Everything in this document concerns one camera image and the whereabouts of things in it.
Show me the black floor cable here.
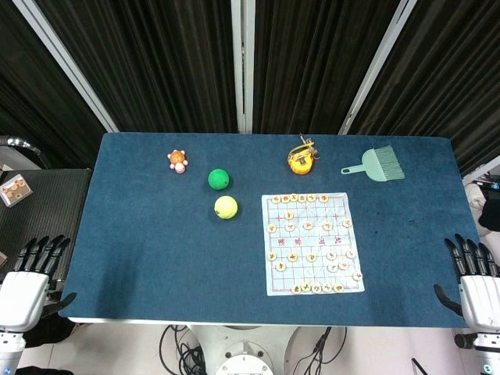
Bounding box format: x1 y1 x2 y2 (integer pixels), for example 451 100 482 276
159 324 206 375
291 326 348 375

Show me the green ball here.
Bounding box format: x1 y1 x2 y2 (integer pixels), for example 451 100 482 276
207 168 231 191

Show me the small box of pieces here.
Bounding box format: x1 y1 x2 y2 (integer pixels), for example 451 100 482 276
0 175 34 208

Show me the green small hand brush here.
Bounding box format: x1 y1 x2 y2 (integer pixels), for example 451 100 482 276
340 144 406 184

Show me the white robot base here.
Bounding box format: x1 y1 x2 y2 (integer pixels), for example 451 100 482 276
187 324 300 375

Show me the black curtain panel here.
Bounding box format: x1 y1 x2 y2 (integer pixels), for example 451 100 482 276
35 0 239 134
0 0 109 170
348 0 500 177
252 0 402 135

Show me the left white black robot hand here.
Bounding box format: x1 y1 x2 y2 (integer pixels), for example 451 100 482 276
0 234 77 334

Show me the aluminium partition post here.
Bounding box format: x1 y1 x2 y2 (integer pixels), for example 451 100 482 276
337 0 418 136
462 162 500 187
11 0 120 133
230 0 255 134

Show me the orange pink turtle toy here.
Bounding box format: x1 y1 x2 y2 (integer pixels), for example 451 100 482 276
166 149 190 175

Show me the black ribbed side table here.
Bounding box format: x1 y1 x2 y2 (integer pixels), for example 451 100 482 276
0 168 93 282

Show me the blue felt table mat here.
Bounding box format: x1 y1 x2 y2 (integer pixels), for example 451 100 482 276
57 131 496 330

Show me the chrome chair tube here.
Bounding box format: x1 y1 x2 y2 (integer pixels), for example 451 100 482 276
0 135 42 158

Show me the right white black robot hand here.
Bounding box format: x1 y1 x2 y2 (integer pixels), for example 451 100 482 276
433 233 500 340

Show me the white chess board sheet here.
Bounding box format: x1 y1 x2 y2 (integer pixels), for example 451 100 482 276
260 191 366 297

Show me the yellow ball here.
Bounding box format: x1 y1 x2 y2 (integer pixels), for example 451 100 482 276
213 195 239 220

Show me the orange keychain toy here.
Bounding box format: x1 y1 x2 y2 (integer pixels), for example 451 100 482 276
287 132 323 177

